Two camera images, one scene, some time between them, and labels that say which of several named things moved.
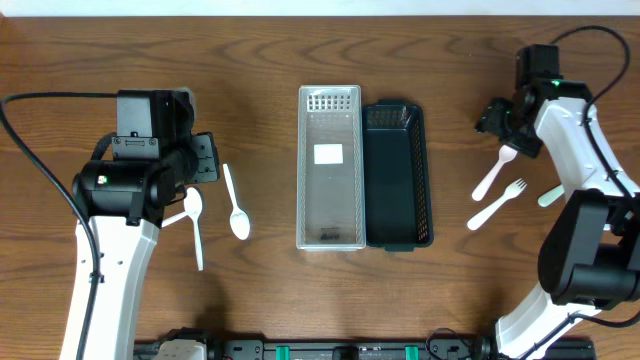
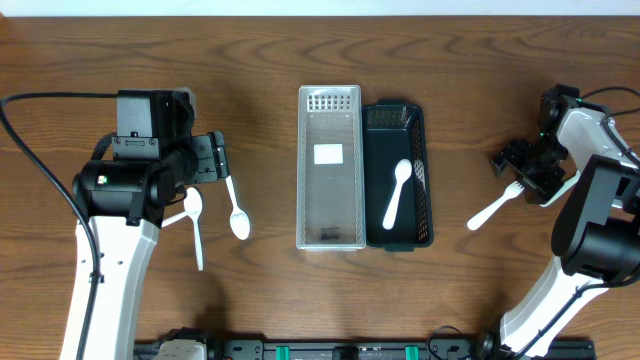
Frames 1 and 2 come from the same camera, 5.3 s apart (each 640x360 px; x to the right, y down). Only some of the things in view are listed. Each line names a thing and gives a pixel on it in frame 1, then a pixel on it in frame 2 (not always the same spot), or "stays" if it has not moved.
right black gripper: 491,118 to 528,171
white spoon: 193,204 stays
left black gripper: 205,158 stays
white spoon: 239,221 stays
